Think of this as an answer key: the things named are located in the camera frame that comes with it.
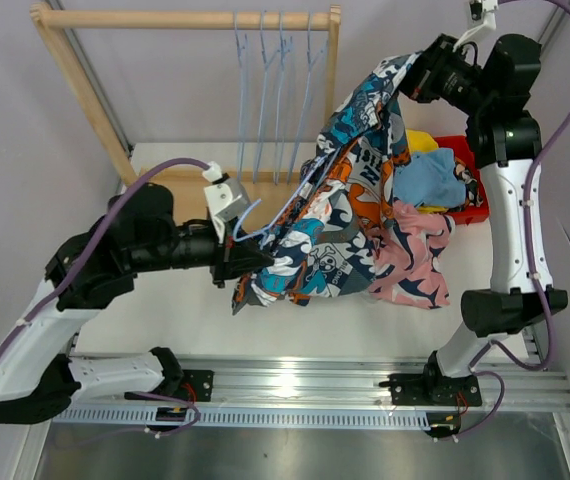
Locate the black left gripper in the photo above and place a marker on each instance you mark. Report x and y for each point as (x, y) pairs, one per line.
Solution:
(237, 259)

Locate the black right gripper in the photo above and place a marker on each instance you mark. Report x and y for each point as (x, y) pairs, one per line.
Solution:
(421, 80)

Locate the yellow shorts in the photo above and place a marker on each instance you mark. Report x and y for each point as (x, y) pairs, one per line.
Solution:
(420, 142)

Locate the blue orange patchwork shorts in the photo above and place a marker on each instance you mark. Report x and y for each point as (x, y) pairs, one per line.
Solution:
(321, 243)

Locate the light blue shorts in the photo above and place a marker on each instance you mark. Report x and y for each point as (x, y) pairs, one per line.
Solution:
(448, 192)

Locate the pink white patterned shorts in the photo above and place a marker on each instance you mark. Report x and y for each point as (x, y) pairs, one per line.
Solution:
(406, 258)

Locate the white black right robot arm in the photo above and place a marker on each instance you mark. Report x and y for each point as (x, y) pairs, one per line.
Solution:
(506, 142)

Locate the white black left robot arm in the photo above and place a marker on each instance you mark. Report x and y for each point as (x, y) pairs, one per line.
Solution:
(85, 275)

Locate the red plastic bin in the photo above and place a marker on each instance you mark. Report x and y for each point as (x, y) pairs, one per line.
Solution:
(470, 214)

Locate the wooden clothes rack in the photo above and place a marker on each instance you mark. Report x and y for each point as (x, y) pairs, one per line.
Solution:
(56, 28)

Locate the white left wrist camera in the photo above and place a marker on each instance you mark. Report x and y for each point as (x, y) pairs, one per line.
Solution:
(226, 199)

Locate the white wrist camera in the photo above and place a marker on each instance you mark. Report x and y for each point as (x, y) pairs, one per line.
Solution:
(481, 21)
(226, 199)

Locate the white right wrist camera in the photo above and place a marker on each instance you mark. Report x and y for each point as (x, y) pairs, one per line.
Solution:
(481, 21)

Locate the aluminium mounting rail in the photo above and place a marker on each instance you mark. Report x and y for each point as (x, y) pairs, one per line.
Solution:
(324, 383)

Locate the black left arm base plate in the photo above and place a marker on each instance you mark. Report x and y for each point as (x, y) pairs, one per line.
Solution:
(185, 382)

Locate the slotted cable duct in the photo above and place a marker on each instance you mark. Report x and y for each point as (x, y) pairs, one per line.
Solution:
(213, 416)

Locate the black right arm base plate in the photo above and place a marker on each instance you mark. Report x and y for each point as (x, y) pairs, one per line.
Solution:
(421, 390)

